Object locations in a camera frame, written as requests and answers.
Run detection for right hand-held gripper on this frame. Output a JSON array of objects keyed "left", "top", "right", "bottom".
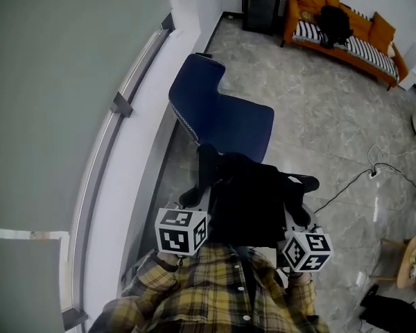
[{"left": 281, "top": 176, "right": 335, "bottom": 274}]

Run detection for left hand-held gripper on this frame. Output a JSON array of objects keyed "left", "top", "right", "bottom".
[{"left": 155, "top": 143, "right": 219, "bottom": 257}]

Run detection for black bag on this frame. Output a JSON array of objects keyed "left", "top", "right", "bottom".
[{"left": 207, "top": 151, "right": 308, "bottom": 250}]

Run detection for blue upholstered chair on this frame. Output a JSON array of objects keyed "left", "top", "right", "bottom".
[{"left": 168, "top": 53, "right": 275, "bottom": 164}]

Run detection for person's right forearm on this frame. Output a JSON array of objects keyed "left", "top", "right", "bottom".
[{"left": 284, "top": 272, "right": 331, "bottom": 333}]

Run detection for person's left forearm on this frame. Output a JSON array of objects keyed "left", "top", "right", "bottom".
[{"left": 89, "top": 250, "right": 183, "bottom": 333}]

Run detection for wooden stool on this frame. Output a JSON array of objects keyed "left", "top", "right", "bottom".
[{"left": 370, "top": 237, "right": 410, "bottom": 283}]

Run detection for person's plaid shirt torso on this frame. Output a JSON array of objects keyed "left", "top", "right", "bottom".
[{"left": 135, "top": 243, "right": 292, "bottom": 333}]

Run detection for round wooden side table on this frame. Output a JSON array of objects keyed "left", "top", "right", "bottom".
[{"left": 396, "top": 234, "right": 416, "bottom": 289}]

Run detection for black clothing pile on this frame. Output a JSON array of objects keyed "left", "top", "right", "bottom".
[{"left": 359, "top": 284, "right": 416, "bottom": 333}]

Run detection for orange sofa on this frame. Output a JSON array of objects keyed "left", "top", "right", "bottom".
[{"left": 280, "top": 0, "right": 409, "bottom": 91}]

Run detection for black white striped blanket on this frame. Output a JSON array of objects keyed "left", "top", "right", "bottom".
[{"left": 293, "top": 19, "right": 401, "bottom": 83}]

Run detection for black backpack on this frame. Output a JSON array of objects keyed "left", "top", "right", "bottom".
[{"left": 317, "top": 5, "right": 354, "bottom": 50}]

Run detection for yellow patterned cushion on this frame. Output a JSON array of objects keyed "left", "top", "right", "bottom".
[{"left": 299, "top": 9, "right": 318, "bottom": 24}]

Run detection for black tall cabinet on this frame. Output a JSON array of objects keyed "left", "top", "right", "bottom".
[{"left": 242, "top": 0, "right": 284, "bottom": 36}]

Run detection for grey flat panel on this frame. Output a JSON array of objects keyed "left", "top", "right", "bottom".
[{"left": 0, "top": 235, "right": 66, "bottom": 333}]

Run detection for black cable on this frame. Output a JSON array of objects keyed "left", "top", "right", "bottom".
[{"left": 313, "top": 162, "right": 416, "bottom": 215}]

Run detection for white cable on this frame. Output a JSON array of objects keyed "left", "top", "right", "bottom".
[{"left": 367, "top": 143, "right": 416, "bottom": 173}]

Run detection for grey window rail bracket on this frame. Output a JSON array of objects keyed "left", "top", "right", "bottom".
[{"left": 109, "top": 91, "right": 135, "bottom": 119}]

